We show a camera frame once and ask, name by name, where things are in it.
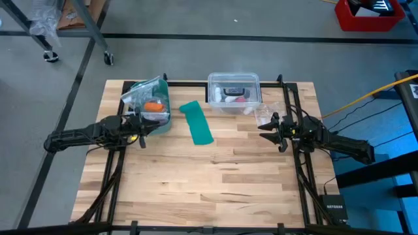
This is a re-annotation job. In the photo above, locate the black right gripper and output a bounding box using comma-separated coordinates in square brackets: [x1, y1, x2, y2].
[257, 112, 306, 153]

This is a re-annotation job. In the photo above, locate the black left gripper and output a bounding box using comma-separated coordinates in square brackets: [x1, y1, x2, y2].
[120, 110, 162, 149]

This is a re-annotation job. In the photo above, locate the green elastic bandage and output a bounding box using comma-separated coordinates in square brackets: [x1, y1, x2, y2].
[178, 100, 215, 146]

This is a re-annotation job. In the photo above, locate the orange bandage roll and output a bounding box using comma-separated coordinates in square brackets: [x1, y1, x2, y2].
[143, 101, 165, 114]

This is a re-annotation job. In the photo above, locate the teal plastic bin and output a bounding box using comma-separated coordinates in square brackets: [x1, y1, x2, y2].
[128, 78, 172, 136]

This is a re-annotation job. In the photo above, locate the clear plastic bags bundle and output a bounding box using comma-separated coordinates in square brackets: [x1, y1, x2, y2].
[120, 76, 170, 116]

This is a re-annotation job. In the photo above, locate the clear plastic lidded box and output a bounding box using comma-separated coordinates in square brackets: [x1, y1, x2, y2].
[207, 72, 263, 116]

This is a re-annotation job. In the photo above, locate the black metal beam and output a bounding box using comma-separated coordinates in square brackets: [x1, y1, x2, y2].
[336, 152, 418, 189]

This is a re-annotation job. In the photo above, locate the brown cardboard box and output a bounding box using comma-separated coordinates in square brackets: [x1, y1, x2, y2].
[57, 0, 107, 31]

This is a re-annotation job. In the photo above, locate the black side desk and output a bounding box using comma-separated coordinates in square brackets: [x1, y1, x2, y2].
[394, 69, 418, 183]

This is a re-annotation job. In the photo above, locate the red plastic crate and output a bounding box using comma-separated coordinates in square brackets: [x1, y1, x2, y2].
[334, 0, 406, 33]

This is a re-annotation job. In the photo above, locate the crumpled clear plastic wrap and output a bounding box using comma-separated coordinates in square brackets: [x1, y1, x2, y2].
[28, 0, 63, 47]

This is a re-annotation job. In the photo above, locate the black tool in crate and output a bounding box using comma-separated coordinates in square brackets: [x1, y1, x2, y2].
[347, 0, 394, 16]

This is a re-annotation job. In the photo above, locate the black aluminium table frame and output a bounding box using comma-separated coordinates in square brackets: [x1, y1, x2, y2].
[69, 72, 347, 235]

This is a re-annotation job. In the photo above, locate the thin black cable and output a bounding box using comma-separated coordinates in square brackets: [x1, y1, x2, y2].
[327, 102, 404, 131]
[330, 131, 415, 161]

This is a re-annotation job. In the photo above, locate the black Netgear network switch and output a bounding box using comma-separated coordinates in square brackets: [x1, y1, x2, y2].
[319, 194, 349, 223]

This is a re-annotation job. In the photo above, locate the yellow cable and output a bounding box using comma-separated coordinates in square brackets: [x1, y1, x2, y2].
[321, 74, 418, 119]

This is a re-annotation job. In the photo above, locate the grey metal cart frame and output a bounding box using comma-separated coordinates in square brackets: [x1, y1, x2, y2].
[0, 0, 115, 66]

